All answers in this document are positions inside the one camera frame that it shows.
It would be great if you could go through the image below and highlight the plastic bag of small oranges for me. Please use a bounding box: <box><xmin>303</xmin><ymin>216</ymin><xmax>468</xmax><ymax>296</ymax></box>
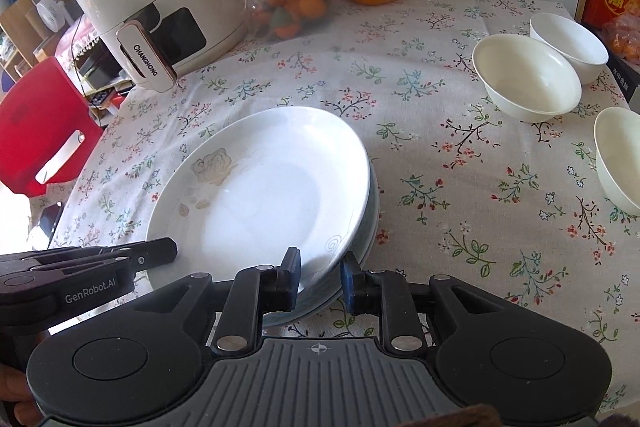
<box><xmin>602</xmin><ymin>4</ymin><xmax>640</xmax><ymax>68</ymax></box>

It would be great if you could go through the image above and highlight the white bowl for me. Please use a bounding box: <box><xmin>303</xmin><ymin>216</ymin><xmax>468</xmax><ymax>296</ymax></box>
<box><xmin>529</xmin><ymin>13</ymin><xmax>610</xmax><ymax>86</ymax></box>

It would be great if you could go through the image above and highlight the white floral plate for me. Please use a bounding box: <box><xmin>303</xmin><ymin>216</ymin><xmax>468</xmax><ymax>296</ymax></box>
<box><xmin>146</xmin><ymin>106</ymin><xmax>372</xmax><ymax>309</ymax></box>

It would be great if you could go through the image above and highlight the person's left hand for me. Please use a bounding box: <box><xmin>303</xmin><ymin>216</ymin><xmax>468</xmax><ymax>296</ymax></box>
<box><xmin>0</xmin><ymin>364</ymin><xmax>46</xmax><ymax>427</ymax></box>

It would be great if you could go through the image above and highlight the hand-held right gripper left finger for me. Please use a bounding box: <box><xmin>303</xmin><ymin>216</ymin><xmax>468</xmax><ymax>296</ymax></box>
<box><xmin>132</xmin><ymin>247</ymin><xmax>304</xmax><ymax>354</ymax></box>

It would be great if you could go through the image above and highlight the black cardboard box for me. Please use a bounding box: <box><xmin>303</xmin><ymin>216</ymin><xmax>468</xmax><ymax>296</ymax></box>
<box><xmin>607</xmin><ymin>57</ymin><xmax>640</xmax><ymax>115</ymax></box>

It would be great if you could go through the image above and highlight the pink lace cloth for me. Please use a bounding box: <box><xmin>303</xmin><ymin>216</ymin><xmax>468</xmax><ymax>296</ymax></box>
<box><xmin>54</xmin><ymin>19</ymin><xmax>103</xmax><ymax>58</ymax></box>

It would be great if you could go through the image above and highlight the wooden shelf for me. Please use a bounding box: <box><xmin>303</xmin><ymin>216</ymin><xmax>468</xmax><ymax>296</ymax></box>
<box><xmin>0</xmin><ymin>0</ymin><xmax>66</xmax><ymax>78</ymax></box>

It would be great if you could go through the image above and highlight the floral tablecloth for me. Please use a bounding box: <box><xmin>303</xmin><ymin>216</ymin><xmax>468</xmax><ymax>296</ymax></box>
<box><xmin>27</xmin><ymin>0</ymin><xmax>640</xmax><ymax>427</ymax></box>

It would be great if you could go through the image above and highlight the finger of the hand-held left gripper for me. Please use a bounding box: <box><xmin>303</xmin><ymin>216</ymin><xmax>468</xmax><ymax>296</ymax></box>
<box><xmin>0</xmin><ymin>238</ymin><xmax>178</xmax><ymax>270</ymax></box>
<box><xmin>0</xmin><ymin>259</ymin><xmax>136</xmax><ymax>295</ymax></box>

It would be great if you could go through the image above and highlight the black device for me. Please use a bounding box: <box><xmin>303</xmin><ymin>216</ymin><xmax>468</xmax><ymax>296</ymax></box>
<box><xmin>77</xmin><ymin>49</ymin><xmax>136</xmax><ymax>94</ymax></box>

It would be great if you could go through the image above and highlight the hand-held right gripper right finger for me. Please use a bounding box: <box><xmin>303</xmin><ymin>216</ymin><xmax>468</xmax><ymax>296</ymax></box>
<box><xmin>340</xmin><ymin>253</ymin><xmax>502</xmax><ymax>353</ymax></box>

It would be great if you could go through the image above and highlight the red plastic chair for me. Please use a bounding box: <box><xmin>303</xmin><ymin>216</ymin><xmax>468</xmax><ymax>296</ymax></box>
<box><xmin>0</xmin><ymin>57</ymin><xmax>105</xmax><ymax>198</ymax></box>

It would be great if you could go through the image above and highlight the cream bowl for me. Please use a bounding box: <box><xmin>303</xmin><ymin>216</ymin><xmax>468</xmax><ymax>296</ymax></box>
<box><xmin>593</xmin><ymin>107</ymin><xmax>640</xmax><ymax>219</ymax></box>
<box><xmin>472</xmin><ymin>33</ymin><xmax>583</xmax><ymax>124</ymax></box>

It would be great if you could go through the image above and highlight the small white fan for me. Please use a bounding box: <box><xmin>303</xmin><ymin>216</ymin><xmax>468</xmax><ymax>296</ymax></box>
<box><xmin>27</xmin><ymin>0</ymin><xmax>71</xmax><ymax>32</ymax></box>

